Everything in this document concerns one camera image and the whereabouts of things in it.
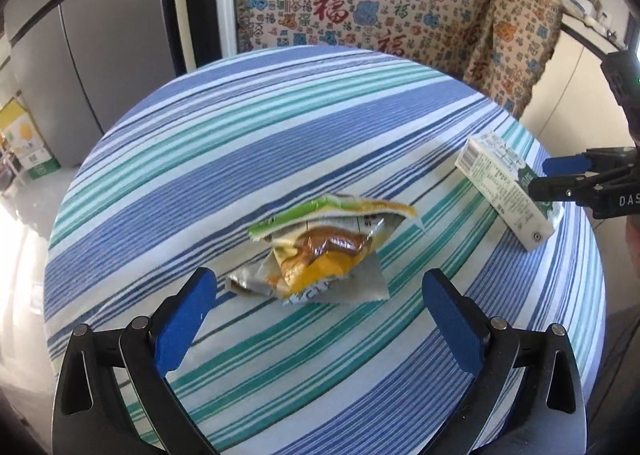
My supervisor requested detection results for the round striped table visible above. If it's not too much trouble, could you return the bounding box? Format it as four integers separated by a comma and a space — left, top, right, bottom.
42, 45, 608, 455

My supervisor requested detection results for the grey refrigerator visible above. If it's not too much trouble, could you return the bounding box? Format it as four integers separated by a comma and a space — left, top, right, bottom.
0, 0, 188, 168

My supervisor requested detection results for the cream kitchen counter cabinet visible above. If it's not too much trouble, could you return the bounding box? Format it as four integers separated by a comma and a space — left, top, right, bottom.
520, 15, 640, 176

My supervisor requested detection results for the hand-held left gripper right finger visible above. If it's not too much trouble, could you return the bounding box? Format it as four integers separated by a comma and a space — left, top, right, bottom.
421, 269, 588, 455

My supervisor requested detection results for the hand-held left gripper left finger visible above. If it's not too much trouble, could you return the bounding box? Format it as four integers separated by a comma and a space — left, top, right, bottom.
51, 267, 218, 455

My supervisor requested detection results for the yellow green cardboard box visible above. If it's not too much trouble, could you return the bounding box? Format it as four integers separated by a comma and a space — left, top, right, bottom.
0, 97, 62, 180

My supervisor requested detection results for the white green milk carton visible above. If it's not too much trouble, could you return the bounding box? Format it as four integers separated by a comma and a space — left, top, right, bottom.
454, 131, 563, 252

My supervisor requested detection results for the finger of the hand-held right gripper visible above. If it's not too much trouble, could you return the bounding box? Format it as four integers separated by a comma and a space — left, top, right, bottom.
541, 155, 593, 176
529, 174, 606, 203

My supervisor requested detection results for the yellow bread wrapper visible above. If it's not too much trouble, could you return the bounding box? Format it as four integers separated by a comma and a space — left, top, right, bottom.
225, 193, 418, 306

